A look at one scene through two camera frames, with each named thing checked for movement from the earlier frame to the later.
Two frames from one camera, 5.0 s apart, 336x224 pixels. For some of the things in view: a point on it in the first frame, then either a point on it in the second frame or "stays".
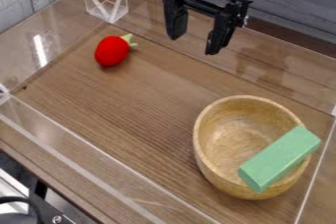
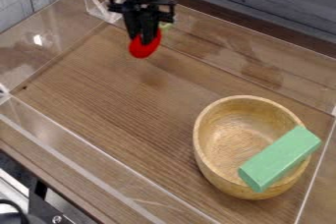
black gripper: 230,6 to 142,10
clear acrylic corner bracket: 106,10 stays
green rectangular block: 270,164 stays
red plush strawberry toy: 112,49 to 140,50
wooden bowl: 234,129 stays
